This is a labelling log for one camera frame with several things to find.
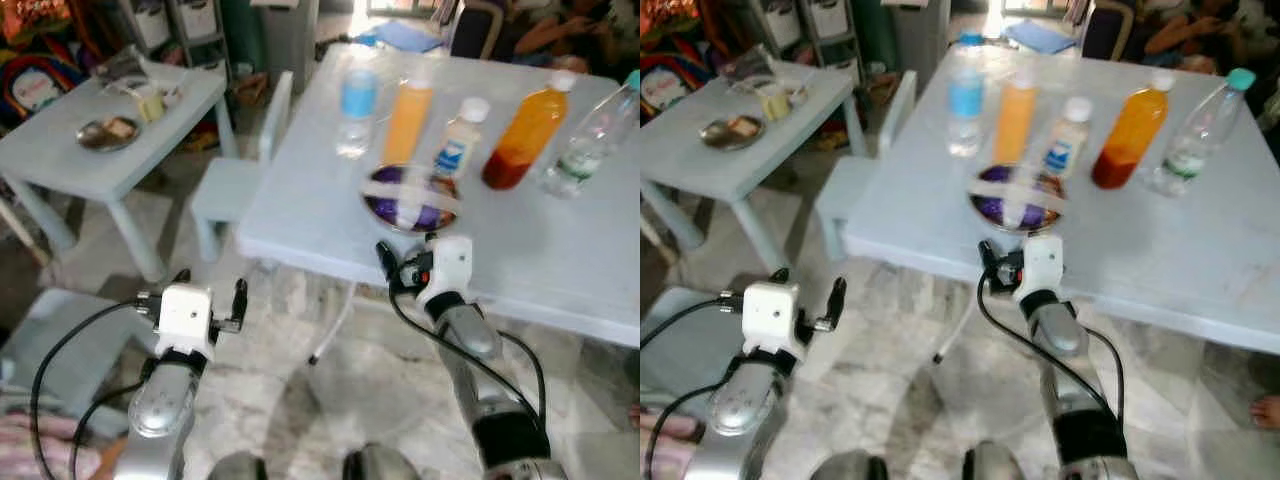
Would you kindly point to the green cylinder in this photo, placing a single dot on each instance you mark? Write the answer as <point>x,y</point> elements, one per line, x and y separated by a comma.
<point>245,30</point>
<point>875,30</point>

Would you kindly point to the large light blue table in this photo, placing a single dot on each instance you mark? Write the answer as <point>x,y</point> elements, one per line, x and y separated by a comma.
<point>520,250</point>
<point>1150,260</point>

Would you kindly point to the colourful school bag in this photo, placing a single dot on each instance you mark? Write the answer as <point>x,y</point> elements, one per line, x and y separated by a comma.
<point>35,85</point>
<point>665,85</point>

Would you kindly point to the silver robot leg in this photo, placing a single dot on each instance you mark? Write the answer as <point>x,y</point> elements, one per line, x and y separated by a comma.
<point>995,462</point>
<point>380,462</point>
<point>235,467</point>
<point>850,467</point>

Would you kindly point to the silver right robot leg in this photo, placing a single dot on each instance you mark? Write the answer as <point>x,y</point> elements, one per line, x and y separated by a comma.
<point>995,462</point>
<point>380,462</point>

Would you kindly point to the small light blue table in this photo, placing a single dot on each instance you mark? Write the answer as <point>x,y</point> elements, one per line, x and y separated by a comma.
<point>60,160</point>
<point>690,160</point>

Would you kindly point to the dark chair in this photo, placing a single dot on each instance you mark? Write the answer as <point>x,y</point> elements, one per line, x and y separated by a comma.
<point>475,30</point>
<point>1105,30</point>

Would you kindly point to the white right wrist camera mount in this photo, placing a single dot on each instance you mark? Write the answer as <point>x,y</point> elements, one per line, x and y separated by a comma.
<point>447,262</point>
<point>1045,262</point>

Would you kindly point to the clear plastic bag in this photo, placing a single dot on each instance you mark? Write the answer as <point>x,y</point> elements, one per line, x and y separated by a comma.
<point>122,65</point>
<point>746,65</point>

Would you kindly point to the seated person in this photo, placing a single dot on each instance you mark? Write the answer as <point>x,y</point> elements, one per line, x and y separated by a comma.
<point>560,30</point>
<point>1190,30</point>

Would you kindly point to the light orange juice bottle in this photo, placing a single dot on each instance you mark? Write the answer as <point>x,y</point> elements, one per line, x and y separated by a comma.
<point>407,120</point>
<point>1015,120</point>

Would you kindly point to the small light blue chair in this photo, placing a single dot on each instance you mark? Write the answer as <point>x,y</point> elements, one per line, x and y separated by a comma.
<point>225,190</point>
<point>850,190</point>

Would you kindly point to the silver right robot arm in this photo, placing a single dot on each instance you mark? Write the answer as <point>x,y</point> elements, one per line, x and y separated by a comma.
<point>1060,335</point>
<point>470,335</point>

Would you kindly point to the small white bottle blue label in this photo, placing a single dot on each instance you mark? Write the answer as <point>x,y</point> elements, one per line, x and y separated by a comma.
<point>458,148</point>
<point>1065,148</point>

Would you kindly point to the person's bare foot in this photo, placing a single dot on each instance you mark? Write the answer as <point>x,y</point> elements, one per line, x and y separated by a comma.
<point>1266,411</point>

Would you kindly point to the blue folder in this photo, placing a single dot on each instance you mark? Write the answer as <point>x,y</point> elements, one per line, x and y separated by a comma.
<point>1040,37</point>
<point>405,37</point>

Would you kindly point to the silver left robot leg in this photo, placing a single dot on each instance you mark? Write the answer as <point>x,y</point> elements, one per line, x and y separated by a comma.
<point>850,467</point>
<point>235,467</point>

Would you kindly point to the orange brown drink bottle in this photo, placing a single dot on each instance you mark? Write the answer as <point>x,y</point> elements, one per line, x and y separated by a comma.
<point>1133,135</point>
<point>525,130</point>

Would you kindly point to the steel plate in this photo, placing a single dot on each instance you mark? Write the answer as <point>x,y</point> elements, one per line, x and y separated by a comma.
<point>107,133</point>
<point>732,132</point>

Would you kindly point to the clear bottle teal cap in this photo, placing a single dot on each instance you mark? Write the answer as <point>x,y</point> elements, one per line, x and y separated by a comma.
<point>1200,135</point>
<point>595,135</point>

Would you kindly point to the white appliance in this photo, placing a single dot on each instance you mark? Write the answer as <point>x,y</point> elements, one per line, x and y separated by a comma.
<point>290,35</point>
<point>920,35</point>

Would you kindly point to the steel bowl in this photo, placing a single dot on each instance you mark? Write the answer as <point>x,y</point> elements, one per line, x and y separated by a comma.
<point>412,200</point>
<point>1015,200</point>

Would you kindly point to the blue label water bottle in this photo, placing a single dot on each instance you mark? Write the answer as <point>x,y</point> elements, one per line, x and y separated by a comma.
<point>965,100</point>
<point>357,100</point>

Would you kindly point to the small yellowish cup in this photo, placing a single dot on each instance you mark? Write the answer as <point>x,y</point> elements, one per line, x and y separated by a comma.
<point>150,102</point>
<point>774,102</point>

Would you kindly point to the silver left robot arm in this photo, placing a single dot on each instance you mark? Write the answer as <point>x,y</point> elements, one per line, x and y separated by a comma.
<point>162,405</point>
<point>737,408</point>

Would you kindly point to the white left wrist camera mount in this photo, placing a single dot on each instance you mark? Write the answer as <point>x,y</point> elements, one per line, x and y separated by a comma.
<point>187,315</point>
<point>770,315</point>

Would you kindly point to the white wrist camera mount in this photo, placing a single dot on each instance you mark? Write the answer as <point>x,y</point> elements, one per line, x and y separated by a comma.
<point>770,315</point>
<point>187,315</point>
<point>447,262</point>
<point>1045,262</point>

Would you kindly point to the pink striped cloth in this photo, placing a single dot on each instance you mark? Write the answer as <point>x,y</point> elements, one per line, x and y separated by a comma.
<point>655,428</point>
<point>35,445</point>

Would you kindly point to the grey shelf unit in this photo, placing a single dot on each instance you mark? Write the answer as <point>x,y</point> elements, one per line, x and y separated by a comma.
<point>775,20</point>
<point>150,25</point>
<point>197,25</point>
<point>830,20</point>

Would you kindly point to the light blue stool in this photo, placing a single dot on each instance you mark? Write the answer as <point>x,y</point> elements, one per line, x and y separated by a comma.
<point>670,350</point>
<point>70,350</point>

